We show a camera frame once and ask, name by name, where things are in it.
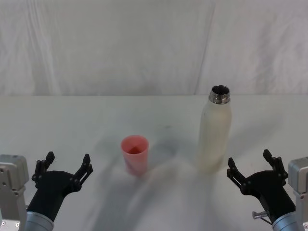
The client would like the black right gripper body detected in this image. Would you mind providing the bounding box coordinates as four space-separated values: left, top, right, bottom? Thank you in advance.
241 169 296 223

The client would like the white table cloth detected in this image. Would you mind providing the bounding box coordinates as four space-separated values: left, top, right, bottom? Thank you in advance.
0 94 308 231

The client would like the cream vacuum bottle steel neck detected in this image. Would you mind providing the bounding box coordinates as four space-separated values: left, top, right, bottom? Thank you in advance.
197 84 233 174

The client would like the pink plastic cup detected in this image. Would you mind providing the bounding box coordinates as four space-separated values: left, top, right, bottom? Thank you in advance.
120 135 150 178

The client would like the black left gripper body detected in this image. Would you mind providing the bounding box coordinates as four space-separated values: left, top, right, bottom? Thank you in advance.
27 170 81 221

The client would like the white curtain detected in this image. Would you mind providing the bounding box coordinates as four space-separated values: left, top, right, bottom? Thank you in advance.
0 0 308 97

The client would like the thin cable with silver plug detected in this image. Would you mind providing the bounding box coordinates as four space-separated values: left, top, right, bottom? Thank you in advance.
252 210 275 225

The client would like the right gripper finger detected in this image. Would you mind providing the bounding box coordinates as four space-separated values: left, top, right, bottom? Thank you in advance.
226 157 252 194
262 149 289 186

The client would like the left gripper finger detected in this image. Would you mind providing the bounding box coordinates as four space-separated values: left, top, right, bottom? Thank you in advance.
31 151 56 189
69 154 94 193

